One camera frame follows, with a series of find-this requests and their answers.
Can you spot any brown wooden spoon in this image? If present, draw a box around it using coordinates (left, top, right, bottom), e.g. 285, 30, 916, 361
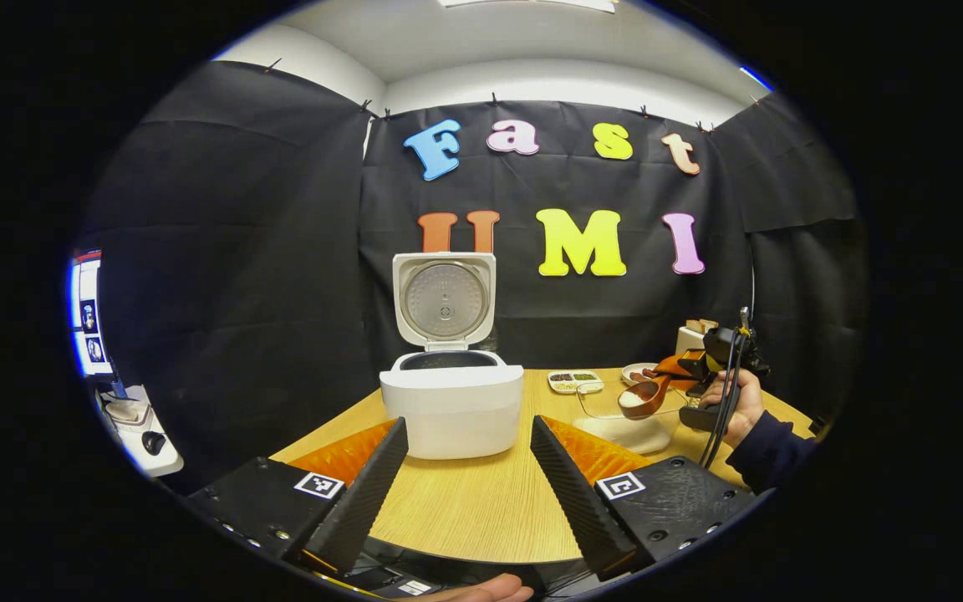
618, 355, 700, 421

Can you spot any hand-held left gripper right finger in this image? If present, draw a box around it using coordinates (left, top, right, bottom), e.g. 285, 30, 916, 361
530, 414, 758, 582

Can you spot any ceiling light panel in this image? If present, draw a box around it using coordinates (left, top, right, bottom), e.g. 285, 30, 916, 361
438, 0, 618, 14

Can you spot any white rice cooker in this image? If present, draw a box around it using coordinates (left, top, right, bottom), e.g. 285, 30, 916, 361
379, 252, 525, 461

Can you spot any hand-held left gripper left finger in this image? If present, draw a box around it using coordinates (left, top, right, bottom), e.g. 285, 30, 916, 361
187, 416, 410, 576

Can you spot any white machine with black knob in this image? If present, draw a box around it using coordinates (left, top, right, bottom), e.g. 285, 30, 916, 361
97, 383, 185, 479

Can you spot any white toaster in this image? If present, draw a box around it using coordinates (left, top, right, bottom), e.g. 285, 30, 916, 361
675, 319, 721, 359

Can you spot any black cable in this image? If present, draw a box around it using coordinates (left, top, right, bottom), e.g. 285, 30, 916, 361
697, 330, 752, 471

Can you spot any white divided grain dish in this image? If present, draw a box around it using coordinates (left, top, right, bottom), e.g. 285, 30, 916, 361
548, 370, 605, 395

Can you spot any black backdrop cloth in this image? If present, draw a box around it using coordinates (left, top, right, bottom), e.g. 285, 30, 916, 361
72, 60, 867, 494

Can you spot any white rice heap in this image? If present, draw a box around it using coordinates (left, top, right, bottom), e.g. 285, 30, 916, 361
582, 414, 675, 454

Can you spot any white blue banner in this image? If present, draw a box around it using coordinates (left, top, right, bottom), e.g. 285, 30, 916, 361
69, 248, 115, 379

